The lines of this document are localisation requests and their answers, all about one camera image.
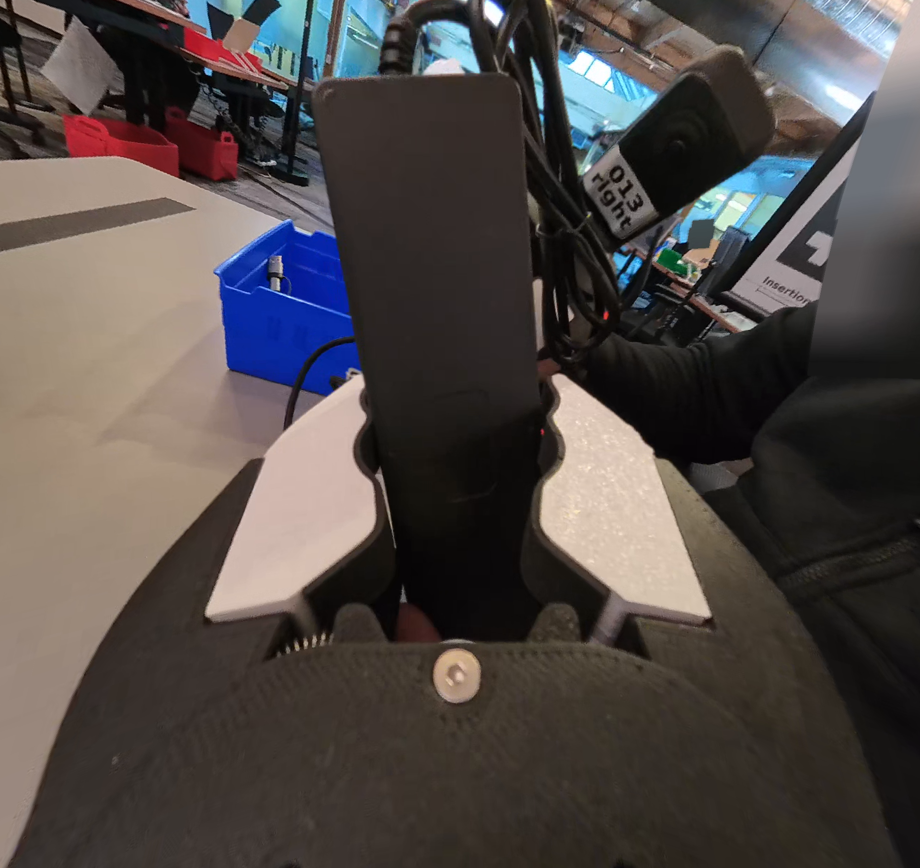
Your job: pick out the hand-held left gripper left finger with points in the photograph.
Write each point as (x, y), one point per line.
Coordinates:
(302, 508)

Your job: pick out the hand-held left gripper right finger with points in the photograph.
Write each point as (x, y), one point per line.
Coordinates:
(618, 508)

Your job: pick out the blue plastic bin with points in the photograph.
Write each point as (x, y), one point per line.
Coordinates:
(287, 350)

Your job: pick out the person's right forearm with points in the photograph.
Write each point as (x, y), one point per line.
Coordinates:
(683, 393)

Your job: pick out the white sign board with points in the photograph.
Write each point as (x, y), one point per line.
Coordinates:
(790, 257)

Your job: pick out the person's black jacket torso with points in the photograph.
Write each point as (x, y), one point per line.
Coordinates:
(848, 523)

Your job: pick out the red plastic bin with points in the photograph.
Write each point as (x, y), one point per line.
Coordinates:
(208, 153)
(122, 145)

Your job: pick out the black floor stand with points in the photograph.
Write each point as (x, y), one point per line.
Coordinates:
(302, 55)

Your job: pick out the beige and black panel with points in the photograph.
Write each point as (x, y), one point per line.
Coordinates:
(243, 32)

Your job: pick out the red tray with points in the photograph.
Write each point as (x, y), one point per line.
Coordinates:
(215, 50)

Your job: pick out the white paper sheet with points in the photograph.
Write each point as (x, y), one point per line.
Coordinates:
(79, 66)

